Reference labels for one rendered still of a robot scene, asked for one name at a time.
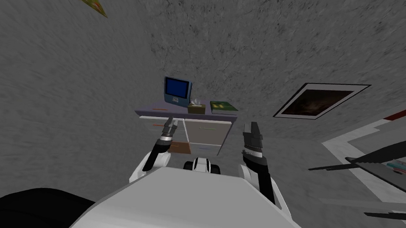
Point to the purple-topped desk with drawers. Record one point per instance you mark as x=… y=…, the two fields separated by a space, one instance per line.
x=207 y=132

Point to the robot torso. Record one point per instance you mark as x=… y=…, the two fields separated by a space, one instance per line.
x=194 y=209

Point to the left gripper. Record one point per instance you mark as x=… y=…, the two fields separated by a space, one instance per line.
x=168 y=131

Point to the blue monitor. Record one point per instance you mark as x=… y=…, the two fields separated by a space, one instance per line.
x=177 y=90

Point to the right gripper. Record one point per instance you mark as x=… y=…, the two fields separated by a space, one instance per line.
x=252 y=143

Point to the green book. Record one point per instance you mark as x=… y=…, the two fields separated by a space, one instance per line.
x=222 y=107

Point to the dark grey table with books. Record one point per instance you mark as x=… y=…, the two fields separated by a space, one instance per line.
x=385 y=170

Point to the olive tissue box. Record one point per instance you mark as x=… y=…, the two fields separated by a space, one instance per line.
x=196 y=108

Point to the white-framed dark picture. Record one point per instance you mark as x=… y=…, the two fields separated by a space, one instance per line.
x=316 y=102

